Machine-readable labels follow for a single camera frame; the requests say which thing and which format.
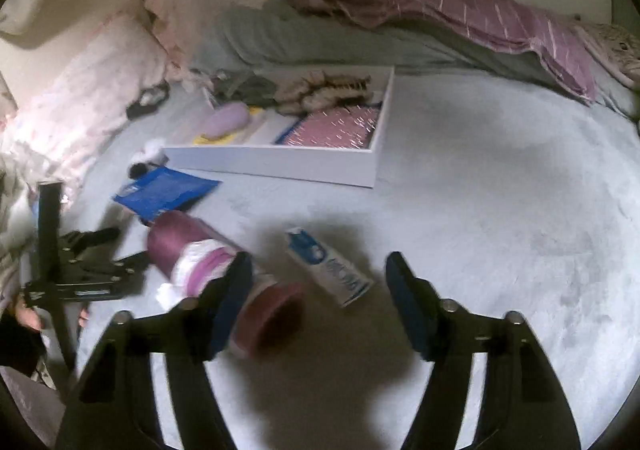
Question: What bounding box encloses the pink ruffled garment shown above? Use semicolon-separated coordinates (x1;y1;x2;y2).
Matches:
142;0;266;80

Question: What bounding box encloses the white shallow cardboard box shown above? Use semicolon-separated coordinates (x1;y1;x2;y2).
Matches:
165;66;395;188

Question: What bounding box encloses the pink glitter sponge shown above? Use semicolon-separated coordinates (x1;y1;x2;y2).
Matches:
278;106;381;149

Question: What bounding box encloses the white fluffy pompom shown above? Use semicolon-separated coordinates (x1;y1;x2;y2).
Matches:
128;139;168;179

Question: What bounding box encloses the black lace choker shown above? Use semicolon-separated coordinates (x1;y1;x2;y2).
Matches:
126;82;170;121

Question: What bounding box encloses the purple white cloth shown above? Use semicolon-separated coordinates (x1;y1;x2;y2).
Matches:
146;210;305;358

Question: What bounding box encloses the grey-green fleece blanket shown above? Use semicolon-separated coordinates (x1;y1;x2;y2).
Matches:
186;0;561;92

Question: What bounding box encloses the yellow tissue pack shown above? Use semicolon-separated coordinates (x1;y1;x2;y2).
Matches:
192;106;266;146

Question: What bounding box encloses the lilac heart-shaped sponge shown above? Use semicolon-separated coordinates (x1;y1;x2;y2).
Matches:
201;102;250;140

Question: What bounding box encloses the beige striped garment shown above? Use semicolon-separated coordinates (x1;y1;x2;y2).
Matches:
273;71;373;115

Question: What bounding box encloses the blue mask package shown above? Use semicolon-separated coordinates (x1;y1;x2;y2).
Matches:
113;167;220;222

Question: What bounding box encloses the white blue tube box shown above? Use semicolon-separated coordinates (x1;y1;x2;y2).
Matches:
285;227;374;308

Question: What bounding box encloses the purple striped cloth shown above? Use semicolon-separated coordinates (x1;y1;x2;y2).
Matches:
293;0;596;100

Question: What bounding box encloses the pink floral pillow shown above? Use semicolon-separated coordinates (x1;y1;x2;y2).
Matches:
1;14;167;184

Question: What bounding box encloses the person's left hand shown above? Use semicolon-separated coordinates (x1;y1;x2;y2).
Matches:
13;290;91;334

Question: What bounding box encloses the grey plaid garment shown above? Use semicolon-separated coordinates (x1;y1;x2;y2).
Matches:
210;71;278;108

